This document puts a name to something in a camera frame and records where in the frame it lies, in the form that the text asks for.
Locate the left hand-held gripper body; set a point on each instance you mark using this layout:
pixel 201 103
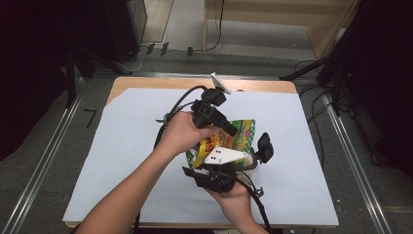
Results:
pixel 204 110

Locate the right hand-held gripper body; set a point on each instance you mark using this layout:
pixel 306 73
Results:
pixel 217 180

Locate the yellow spout pouch green cap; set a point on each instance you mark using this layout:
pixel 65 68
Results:
pixel 214 143

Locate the person's right hand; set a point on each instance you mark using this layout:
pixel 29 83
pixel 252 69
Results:
pixel 235 203

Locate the person's left hand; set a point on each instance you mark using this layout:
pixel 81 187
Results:
pixel 178 136

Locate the white table sheet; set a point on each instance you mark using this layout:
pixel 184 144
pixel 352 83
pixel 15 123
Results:
pixel 292 195

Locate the black stand leg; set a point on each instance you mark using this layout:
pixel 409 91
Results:
pixel 302 70

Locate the black cabinet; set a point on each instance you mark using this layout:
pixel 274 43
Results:
pixel 125 29

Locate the black stand with legs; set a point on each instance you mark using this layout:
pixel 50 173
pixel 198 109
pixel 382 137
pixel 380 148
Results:
pixel 70 81

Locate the dark curtain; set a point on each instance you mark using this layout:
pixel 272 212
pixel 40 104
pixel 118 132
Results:
pixel 383 65
pixel 32 65

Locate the metal rail behind table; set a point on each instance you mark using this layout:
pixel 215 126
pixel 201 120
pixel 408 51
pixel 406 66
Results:
pixel 162 75

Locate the black floor bracket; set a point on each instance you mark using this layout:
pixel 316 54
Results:
pixel 164 48
pixel 190 51
pixel 150 48

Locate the wooden frame furniture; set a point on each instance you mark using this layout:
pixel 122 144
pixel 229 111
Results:
pixel 328 39

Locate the metal floor rail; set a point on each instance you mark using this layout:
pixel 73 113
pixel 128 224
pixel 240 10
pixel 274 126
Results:
pixel 357 169
pixel 39 172

